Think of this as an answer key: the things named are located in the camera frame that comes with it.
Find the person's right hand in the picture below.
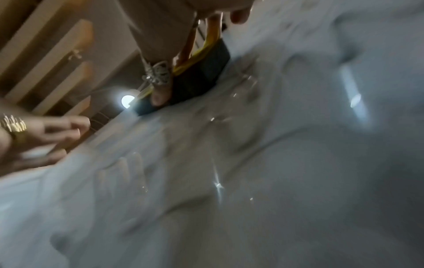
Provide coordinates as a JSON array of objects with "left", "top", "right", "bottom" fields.
[{"left": 119, "top": 0, "right": 256, "bottom": 107}]

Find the person's left hand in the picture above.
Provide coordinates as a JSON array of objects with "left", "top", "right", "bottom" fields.
[{"left": 0, "top": 98, "right": 91, "bottom": 179}]

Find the yellow and black whiteboard eraser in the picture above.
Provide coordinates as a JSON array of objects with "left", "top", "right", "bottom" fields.
[{"left": 133, "top": 15, "right": 232, "bottom": 117}]

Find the large scribbled whiteboard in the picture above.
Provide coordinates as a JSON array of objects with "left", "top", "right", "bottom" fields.
[{"left": 0, "top": 0, "right": 424, "bottom": 268}]

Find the white cylinder pendant lamp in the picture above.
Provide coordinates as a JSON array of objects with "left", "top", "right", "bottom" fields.
[{"left": 120, "top": 94, "right": 137, "bottom": 110}]

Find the gold stacked ring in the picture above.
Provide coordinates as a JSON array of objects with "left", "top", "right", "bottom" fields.
[{"left": 0, "top": 113, "right": 28, "bottom": 135}]

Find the ornate silver thumb ring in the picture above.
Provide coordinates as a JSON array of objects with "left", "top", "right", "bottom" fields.
[{"left": 141, "top": 60, "right": 173, "bottom": 87}]

